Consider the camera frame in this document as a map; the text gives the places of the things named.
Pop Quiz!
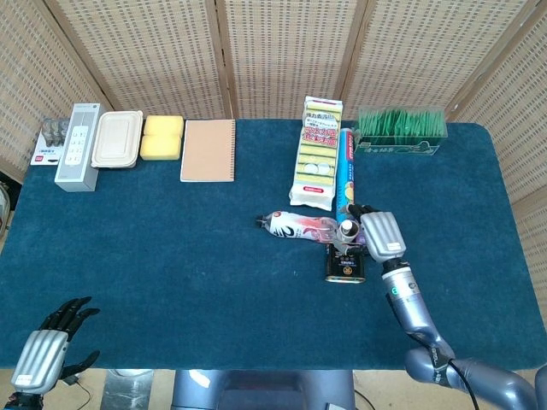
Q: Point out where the white power strip box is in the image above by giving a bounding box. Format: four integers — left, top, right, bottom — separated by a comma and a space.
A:
54, 102, 106, 193

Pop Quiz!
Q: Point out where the yellow sponge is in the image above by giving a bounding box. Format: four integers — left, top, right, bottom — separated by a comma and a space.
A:
144, 115, 185, 138
139, 134, 183, 161

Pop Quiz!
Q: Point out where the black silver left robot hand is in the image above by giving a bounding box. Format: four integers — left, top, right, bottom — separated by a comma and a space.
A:
9, 296, 102, 392

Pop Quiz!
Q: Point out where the beige lidded food container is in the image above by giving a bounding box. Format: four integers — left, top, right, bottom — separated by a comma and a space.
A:
90, 109, 144, 170

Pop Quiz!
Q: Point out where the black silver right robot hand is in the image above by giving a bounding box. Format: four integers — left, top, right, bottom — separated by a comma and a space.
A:
346, 203, 407, 261

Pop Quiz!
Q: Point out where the blue cling film box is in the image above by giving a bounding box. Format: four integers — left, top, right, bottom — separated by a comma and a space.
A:
336, 127, 356, 226

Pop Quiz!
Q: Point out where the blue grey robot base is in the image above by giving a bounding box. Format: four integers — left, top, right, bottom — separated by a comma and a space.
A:
171, 369, 356, 410

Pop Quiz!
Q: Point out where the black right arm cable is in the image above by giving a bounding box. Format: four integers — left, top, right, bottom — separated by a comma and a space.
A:
447, 357, 480, 410

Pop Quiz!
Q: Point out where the clear box of green packets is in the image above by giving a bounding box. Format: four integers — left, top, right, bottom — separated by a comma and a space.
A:
354, 104, 449, 155

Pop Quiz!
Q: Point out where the black adapter with cable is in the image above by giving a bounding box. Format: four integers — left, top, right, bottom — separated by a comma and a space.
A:
62, 371, 93, 410

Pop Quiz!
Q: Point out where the red white plastic drink bottle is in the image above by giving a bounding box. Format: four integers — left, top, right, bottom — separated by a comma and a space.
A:
255, 208, 341, 244

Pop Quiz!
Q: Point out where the battery blister pack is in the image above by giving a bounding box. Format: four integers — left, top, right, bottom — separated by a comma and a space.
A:
29, 118, 72, 167

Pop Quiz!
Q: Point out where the blue table cloth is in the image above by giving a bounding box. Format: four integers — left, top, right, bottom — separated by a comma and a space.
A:
0, 118, 547, 372

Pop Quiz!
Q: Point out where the kraft spiral notebook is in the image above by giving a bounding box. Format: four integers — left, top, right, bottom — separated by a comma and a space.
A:
179, 119, 237, 184

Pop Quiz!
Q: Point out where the wicker folding screen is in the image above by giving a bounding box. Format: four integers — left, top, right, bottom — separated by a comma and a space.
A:
0, 0, 547, 325

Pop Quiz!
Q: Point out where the yellow green sponge pack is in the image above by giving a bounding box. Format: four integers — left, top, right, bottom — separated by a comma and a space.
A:
288, 95, 345, 211

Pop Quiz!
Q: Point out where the dark luncheon meat can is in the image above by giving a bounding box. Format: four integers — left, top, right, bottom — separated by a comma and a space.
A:
324, 242, 367, 284

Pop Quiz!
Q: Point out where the clear plastic bag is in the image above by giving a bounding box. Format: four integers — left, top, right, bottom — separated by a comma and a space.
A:
0, 170, 14, 240

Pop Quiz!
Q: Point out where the white lint roller roll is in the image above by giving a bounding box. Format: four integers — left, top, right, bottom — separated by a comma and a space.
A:
336, 221, 362, 245

